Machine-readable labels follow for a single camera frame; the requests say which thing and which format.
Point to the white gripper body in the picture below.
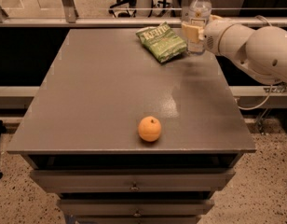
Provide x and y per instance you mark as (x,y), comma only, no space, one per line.
(214,37)

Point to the clear plastic water bottle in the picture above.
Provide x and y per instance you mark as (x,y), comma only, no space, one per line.
(199,14)

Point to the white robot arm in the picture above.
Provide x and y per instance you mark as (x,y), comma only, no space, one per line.
(261,53)

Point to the green jalapeno chip bag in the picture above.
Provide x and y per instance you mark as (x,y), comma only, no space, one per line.
(162,42)

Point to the black office chair base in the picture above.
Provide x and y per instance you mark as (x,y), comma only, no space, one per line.
(141,8)

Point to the orange fruit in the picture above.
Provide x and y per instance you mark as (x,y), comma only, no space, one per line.
(149,129)

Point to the grey drawer cabinet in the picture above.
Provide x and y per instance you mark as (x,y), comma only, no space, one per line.
(86,113)

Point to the metal railing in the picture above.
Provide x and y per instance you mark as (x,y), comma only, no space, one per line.
(90,13)

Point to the upper grey drawer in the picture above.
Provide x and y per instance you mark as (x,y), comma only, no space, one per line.
(78,181)

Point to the grey drawer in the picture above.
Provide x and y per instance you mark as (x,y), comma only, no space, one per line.
(136,208)
(78,181)

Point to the lower grey drawer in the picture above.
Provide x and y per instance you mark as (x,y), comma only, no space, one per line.
(136,208)

